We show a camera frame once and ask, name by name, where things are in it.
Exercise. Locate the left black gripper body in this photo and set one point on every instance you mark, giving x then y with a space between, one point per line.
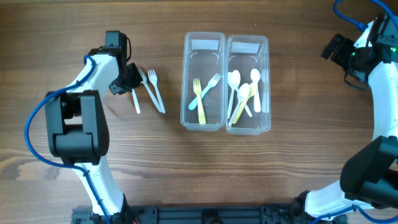
128 79

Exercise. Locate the yellow plastic spoon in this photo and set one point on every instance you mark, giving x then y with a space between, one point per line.
251 93

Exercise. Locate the right clear plastic container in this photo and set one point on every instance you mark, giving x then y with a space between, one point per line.
243 53

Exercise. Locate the clear plastic container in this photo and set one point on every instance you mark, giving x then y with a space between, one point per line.
203 57
243 53

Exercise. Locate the yellow plastic fork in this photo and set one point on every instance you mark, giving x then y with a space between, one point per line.
197 91

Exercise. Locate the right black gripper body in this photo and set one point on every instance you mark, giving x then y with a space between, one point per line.
337 50

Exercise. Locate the left clear plastic container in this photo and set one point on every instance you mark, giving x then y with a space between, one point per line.
203 57

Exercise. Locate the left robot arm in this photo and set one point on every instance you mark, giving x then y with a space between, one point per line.
77 129

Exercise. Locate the long white spoon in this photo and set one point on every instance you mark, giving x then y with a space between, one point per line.
243 93

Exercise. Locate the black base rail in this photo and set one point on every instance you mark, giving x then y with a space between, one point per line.
263 214

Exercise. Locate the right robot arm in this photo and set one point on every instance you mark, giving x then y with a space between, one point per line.
367 180

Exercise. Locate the short white fork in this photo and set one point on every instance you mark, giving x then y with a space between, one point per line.
212 83

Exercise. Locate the short white spoon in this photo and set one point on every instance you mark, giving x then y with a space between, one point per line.
255 77

